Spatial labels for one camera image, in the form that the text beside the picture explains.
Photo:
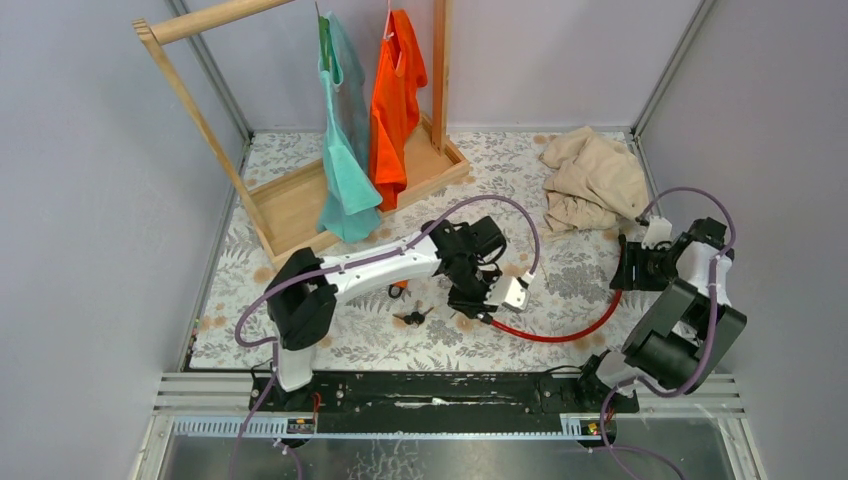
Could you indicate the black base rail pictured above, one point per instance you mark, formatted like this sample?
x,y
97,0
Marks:
x,y
344,402

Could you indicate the wooden clothes rack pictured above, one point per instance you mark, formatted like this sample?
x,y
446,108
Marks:
x,y
284,211

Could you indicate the green clothes hanger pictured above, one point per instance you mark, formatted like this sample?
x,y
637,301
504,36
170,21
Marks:
x,y
324,41

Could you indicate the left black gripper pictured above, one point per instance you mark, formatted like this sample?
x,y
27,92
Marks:
x,y
470,305

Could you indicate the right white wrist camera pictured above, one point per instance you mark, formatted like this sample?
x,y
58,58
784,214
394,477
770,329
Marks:
x,y
657,233

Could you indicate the black key bunch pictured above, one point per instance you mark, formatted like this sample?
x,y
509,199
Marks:
x,y
415,317

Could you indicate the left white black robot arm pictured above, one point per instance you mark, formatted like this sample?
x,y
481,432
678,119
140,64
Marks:
x,y
303,296

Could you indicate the orange shirt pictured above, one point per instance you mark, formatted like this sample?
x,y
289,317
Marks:
x,y
394,115

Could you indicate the teal shirt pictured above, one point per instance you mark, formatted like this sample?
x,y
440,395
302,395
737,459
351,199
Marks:
x,y
350,210

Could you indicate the beige crumpled cloth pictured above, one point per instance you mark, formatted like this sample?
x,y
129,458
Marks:
x,y
596,182

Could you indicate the orange black padlock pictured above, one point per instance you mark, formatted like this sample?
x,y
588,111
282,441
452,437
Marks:
x,y
396,290

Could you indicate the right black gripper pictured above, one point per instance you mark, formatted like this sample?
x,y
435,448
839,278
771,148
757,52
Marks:
x,y
632,254

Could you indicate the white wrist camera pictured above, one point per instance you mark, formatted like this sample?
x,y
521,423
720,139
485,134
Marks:
x,y
511,292
657,233

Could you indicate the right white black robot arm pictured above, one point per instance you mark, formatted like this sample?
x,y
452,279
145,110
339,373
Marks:
x,y
686,331

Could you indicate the red cable lock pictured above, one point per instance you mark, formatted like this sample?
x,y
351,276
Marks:
x,y
570,332

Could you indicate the floral patterned mat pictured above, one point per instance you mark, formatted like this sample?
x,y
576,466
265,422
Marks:
x,y
571,285

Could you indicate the white pink clothes hanger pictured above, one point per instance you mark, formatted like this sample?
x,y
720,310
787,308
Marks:
x,y
391,52

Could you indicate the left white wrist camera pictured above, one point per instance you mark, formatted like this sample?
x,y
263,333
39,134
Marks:
x,y
511,292

